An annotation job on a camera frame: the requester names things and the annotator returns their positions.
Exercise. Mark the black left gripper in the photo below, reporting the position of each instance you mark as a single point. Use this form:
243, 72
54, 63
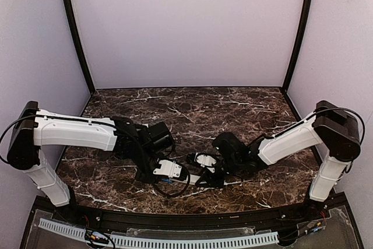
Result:
144, 175

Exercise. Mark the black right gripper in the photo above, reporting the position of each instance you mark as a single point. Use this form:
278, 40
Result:
214, 176

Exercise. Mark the white remote control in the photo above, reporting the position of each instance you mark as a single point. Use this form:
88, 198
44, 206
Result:
191, 181

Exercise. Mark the blue AA battery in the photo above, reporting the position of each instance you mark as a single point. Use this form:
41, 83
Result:
167, 180

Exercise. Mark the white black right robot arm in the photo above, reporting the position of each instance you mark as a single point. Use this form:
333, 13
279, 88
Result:
340, 130

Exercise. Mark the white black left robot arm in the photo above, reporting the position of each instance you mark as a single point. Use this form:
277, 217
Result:
36, 128

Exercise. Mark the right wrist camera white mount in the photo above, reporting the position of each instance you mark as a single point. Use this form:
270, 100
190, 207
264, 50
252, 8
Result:
201, 160

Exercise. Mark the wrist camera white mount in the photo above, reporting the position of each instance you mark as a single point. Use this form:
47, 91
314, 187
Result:
201, 160
168, 168

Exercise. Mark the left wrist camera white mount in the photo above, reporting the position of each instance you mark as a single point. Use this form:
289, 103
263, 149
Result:
168, 168

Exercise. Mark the left white cable duct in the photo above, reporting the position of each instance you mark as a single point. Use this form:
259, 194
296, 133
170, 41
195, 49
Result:
62, 229

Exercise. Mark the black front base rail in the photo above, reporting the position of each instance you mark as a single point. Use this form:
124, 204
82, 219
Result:
281, 218

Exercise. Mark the black left frame post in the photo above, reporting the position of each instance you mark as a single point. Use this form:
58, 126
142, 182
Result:
78, 46

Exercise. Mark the black frame post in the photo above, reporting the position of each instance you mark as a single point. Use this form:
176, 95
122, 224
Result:
78, 46
306, 4

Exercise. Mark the black right frame post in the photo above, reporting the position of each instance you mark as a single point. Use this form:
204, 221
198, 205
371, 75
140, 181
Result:
306, 4

